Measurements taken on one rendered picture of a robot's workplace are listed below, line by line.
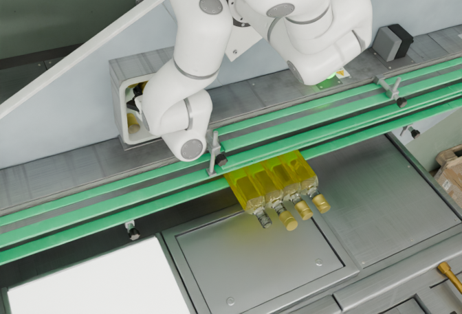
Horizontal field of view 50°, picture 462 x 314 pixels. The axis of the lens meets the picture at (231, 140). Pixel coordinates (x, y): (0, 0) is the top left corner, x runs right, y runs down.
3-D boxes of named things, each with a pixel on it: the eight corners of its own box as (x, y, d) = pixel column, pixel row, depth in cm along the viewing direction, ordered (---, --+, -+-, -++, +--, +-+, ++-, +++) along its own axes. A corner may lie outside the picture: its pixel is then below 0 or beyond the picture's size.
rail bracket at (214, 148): (195, 156, 138) (214, 189, 131) (199, 115, 126) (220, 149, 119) (205, 153, 139) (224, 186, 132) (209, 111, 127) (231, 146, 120)
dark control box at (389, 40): (370, 47, 162) (386, 62, 158) (378, 27, 157) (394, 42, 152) (389, 42, 165) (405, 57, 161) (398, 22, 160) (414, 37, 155)
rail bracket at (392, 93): (370, 81, 154) (397, 109, 146) (377, 62, 148) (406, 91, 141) (379, 78, 155) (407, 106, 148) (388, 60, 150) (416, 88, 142)
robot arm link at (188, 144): (172, 106, 93) (217, 95, 97) (152, 83, 101) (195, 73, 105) (177, 169, 102) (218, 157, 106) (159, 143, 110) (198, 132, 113)
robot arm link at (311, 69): (258, 30, 102) (300, 73, 93) (309, -8, 102) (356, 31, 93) (271, 59, 110) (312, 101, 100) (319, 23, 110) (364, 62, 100)
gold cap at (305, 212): (293, 209, 137) (301, 222, 135) (295, 202, 134) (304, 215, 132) (303, 205, 138) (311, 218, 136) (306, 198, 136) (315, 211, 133)
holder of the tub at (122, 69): (116, 136, 138) (125, 156, 133) (108, 60, 117) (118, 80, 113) (172, 120, 144) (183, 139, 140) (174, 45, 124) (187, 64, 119)
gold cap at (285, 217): (278, 222, 134) (286, 232, 131) (278, 212, 132) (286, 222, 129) (290, 218, 135) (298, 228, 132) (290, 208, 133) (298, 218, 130)
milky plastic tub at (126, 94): (114, 124, 134) (124, 147, 129) (108, 60, 117) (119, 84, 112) (174, 108, 140) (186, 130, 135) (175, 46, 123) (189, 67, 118)
